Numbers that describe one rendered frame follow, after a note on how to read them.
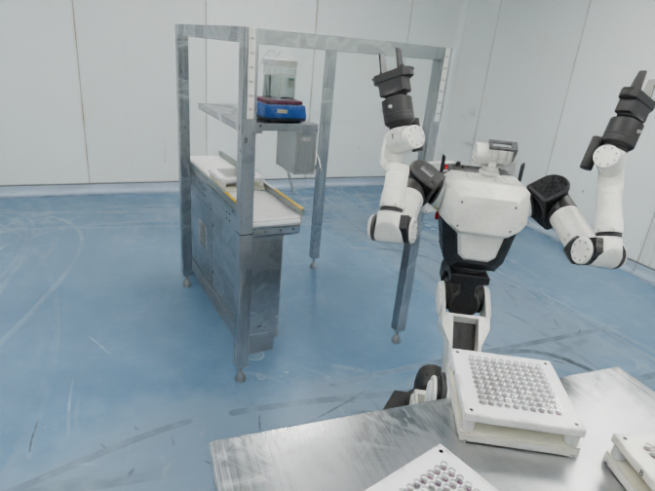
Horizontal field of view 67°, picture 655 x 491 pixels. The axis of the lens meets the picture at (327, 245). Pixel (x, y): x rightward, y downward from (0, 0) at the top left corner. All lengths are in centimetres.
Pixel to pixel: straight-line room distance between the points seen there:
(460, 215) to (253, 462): 96
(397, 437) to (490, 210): 80
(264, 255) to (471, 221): 123
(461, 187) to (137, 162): 439
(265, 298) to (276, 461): 168
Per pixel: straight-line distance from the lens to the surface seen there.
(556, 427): 116
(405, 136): 142
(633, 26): 524
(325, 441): 108
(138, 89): 546
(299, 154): 228
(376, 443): 109
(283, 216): 236
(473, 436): 115
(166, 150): 558
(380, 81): 151
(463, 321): 175
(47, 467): 236
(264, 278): 258
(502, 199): 161
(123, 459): 230
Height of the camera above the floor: 160
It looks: 22 degrees down
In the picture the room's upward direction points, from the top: 5 degrees clockwise
